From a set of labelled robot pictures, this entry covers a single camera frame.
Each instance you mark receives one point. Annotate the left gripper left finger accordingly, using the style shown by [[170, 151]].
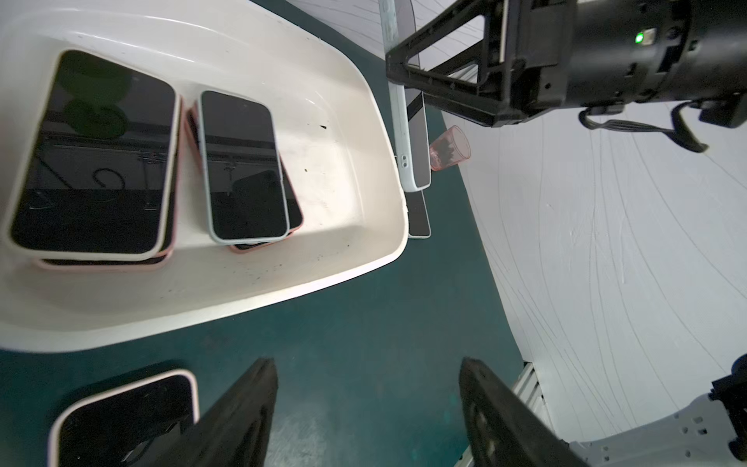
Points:
[[236, 429]]

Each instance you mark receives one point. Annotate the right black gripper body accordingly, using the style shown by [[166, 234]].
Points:
[[498, 63]]

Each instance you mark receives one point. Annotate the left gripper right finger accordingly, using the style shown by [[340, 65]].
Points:
[[508, 420]]

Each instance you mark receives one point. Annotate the white plastic storage box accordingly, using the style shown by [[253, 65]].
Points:
[[330, 136]]

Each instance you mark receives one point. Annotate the brown translucent cup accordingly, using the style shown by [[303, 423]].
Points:
[[449, 149]]

